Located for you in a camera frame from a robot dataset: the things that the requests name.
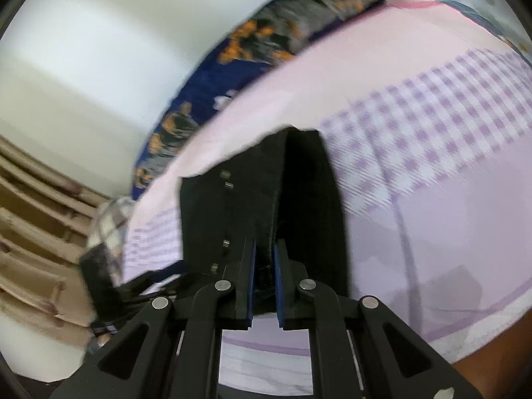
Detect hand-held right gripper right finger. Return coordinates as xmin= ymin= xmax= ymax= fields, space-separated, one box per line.
xmin=272 ymin=239 xmax=483 ymax=399

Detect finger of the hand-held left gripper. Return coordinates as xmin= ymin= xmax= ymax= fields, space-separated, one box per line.
xmin=118 ymin=260 xmax=190 ymax=306

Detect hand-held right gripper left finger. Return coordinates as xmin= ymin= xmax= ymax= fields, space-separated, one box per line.
xmin=50 ymin=239 xmax=256 ymax=399

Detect black pants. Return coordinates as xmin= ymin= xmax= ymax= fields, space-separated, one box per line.
xmin=179 ymin=127 xmax=349 ymax=313

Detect plaid pillow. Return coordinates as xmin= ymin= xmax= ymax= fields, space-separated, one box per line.
xmin=85 ymin=197 xmax=137 ymax=260

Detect beige curtain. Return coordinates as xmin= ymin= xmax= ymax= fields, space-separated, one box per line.
xmin=0 ymin=135 xmax=109 ymax=329

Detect pink checkered bed sheet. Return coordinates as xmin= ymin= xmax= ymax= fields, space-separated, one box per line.
xmin=120 ymin=0 xmax=532 ymax=397

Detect blue printed blanket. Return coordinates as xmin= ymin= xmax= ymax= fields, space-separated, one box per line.
xmin=131 ymin=0 xmax=393 ymax=201

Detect brown bed frame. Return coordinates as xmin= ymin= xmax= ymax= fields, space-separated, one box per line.
xmin=451 ymin=320 xmax=532 ymax=399

